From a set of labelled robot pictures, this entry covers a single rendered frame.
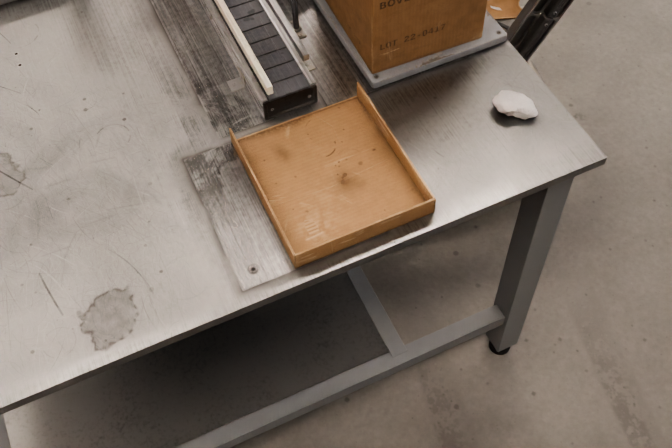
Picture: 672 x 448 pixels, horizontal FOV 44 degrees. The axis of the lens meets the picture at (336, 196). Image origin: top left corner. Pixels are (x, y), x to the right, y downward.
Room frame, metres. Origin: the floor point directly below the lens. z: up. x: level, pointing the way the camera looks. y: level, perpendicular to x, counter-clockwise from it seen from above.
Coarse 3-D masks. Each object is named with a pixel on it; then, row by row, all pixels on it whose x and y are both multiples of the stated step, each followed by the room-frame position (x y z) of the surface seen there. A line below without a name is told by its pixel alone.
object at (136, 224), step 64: (64, 0) 1.39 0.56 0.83; (128, 0) 1.38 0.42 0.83; (192, 0) 1.37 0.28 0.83; (0, 64) 1.21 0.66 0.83; (64, 64) 1.20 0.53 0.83; (128, 64) 1.19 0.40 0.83; (192, 64) 1.18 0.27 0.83; (320, 64) 1.16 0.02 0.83; (448, 64) 1.15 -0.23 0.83; (512, 64) 1.14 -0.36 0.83; (0, 128) 1.04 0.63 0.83; (64, 128) 1.03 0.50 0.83; (128, 128) 1.02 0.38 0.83; (192, 128) 1.01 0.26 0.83; (256, 128) 1.01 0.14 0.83; (448, 128) 0.98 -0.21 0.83; (512, 128) 0.98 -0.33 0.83; (576, 128) 0.97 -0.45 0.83; (0, 192) 0.89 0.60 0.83; (64, 192) 0.88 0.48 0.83; (128, 192) 0.87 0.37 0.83; (192, 192) 0.87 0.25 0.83; (256, 192) 0.86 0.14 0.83; (448, 192) 0.84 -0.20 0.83; (512, 192) 0.83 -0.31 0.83; (0, 256) 0.75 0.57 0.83; (64, 256) 0.74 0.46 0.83; (128, 256) 0.74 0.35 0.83; (192, 256) 0.73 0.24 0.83; (256, 256) 0.73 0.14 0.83; (0, 320) 0.63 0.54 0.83; (64, 320) 0.62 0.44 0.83; (128, 320) 0.62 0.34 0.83; (192, 320) 0.61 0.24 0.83; (0, 384) 0.52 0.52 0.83; (64, 384) 0.52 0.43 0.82
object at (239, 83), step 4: (308, 60) 1.17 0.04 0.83; (308, 64) 1.16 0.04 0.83; (312, 64) 1.16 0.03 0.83; (308, 68) 1.15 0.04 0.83; (312, 68) 1.15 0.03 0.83; (240, 72) 1.13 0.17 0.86; (240, 76) 1.12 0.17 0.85; (232, 80) 1.13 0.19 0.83; (236, 80) 1.13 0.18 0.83; (240, 80) 1.13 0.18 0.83; (244, 80) 1.11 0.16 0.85; (228, 84) 1.12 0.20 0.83; (232, 84) 1.12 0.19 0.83; (236, 84) 1.12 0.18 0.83; (240, 84) 1.12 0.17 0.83; (244, 84) 1.11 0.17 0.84; (232, 88) 1.11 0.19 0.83; (236, 88) 1.11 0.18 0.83; (240, 88) 1.11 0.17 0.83
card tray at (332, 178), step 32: (288, 128) 1.00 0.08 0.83; (320, 128) 1.00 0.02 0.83; (352, 128) 0.99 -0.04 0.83; (384, 128) 0.97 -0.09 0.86; (256, 160) 0.93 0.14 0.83; (288, 160) 0.92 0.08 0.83; (320, 160) 0.92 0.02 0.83; (352, 160) 0.92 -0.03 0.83; (384, 160) 0.91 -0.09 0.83; (288, 192) 0.85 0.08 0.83; (320, 192) 0.85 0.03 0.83; (352, 192) 0.85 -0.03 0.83; (384, 192) 0.84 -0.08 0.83; (416, 192) 0.84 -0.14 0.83; (288, 224) 0.78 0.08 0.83; (320, 224) 0.78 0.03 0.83; (352, 224) 0.78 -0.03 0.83; (384, 224) 0.76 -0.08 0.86; (320, 256) 0.72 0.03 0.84
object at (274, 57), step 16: (224, 0) 1.31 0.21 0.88; (240, 0) 1.31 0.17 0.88; (256, 0) 1.30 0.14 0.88; (240, 16) 1.26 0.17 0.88; (256, 16) 1.26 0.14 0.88; (256, 32) 1.21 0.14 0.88; (272, 32) 1.21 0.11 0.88; (240, 48) 1.17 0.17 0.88; (256, 48) 1.17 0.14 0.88; (272, 48) 1.16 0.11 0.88; (272, 64) 1.12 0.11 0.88; (288, 64) 1.12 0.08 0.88; (272, 80) 1.08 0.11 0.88; (288, 80) 1.08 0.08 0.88; (304, 80) 1.08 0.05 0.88; (272, 96) 1.04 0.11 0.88
